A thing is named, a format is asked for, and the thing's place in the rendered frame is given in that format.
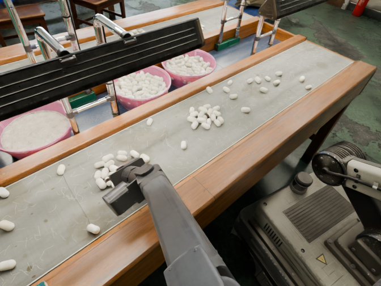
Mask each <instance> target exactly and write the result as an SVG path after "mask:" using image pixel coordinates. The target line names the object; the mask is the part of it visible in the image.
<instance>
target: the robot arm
mask: <svg viewBox="0 0 381 286"><path fill-rule="evenodd" d="M115 170H116V172H114V173H112V174H111V175H109V179H110V180H111V182H112V183H113V185H114V188H113V189H112V190H110V191H109V192H108V193H107V194H105V195H104V196H103V197H102V198H103V200H104V201H105V203H106V204H107V206H108V207H109V208H110V209H111V210H112V211H113V213H114V214H115V215H116V216H119V215H121V214H123V213H124V212H125V211H127V210H128V209H129V208H130V207H132V206H133V205H134V204H135V203H136V202H137V203H139V204H140V203H141V202H142V201H144V200H145V199H146V201H147V204H148V207H149V210H150V213H151V216H152V220H153V223H154V226H155V230H156V233H157V235H158V238H159V242H160V245H161V248H162V251H163V255H164V258H165V260H166V263H167V268H166V269H165V271H164V277H165V280H166V283H167V286H240V284H239V283H238V282H237V281H236V280H235V278H234V277H233V275H232V273H231V272H230V270H229V269H228V268H227V266H226V265H225V263H224V262H223V259H222V258H221V257H220V256H219V254H218V252H217V250H215V248H214V247H213V245H212V244H211V242H210V241H209V239H208V238H207V236H206V235H205V233H204V232H203V231H202V229H201V228H200V226H199V224H198V223H197V221H196V220H195V219H194V216H193V215H192V214H191V213H190V210H189V209H188V208H187V206H186V205H185V204H184V202H183V201H182V199H181V197H180V196H179V194H178V193H177V191H176V190H175V188H174V186H173V185H172V184H171V182H170V181H169V179H168V178H167V176H166V175H165V173H164V172H163V170H162V169H161V167H160V166H159V164H157V163H156V164H153V165H152V164H148V163H145V162H144V160H143V158H135V159H133V160H131V161H129V162H127V163H125V164H123V165H122V166H120V167H118V168H116V169H115Z"/></svg>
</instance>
